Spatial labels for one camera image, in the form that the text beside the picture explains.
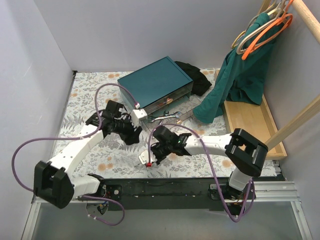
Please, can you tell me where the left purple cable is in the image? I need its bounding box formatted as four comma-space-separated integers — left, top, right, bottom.
11, 83, 141, 226

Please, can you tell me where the medium silver wrench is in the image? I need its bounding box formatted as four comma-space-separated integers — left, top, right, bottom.
148, 115, 166, 123

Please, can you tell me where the floral table mat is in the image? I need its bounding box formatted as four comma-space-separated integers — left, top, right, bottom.
59, 68, 277, 179

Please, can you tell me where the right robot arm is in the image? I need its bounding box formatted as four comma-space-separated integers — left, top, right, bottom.
145, 125, 268, 199

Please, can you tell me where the aluminium rail frame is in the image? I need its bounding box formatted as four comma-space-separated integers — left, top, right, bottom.
22, 177, 312, 240

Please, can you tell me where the purple cable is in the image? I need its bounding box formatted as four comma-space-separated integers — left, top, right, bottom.
11, 83, 141, 226
147, 123, 257, 223

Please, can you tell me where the black knit cloth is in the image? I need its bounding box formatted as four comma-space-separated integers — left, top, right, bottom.
175, 61, 212, 97

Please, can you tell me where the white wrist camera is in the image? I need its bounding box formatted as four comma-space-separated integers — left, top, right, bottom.
138, 149, 157, 166
130, 108, 148, 127

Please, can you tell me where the green cloth garment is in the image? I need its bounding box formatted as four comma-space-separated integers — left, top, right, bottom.
192, 12, 286, 125

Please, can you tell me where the orange clothes hanger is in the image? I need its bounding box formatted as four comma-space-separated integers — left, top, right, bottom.
241, 13, 293, 61

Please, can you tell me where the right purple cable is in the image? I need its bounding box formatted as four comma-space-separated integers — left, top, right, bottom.
147, 123, 257, 223

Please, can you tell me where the teal drawer cabinet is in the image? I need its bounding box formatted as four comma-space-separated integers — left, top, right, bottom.
117, 56, 193, 109

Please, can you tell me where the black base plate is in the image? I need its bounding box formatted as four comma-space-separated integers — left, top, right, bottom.
91, 177, 224, 211

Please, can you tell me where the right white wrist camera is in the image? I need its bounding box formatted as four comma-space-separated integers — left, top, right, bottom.
138, 149, 157, 166

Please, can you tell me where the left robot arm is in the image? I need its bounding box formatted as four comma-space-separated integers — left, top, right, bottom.
33, 101, 148, 209

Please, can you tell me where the wooden rack frame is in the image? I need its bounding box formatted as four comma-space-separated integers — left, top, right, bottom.
223, 0, 320, 160

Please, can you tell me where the small silver wrench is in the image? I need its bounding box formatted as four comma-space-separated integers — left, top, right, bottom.
163, 110, 182, 118

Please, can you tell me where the beige clothes hanger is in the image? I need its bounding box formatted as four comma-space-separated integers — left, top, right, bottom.
234, 0, 293, 60

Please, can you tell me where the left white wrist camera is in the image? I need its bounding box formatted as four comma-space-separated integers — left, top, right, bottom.
130, 108, 148, 127

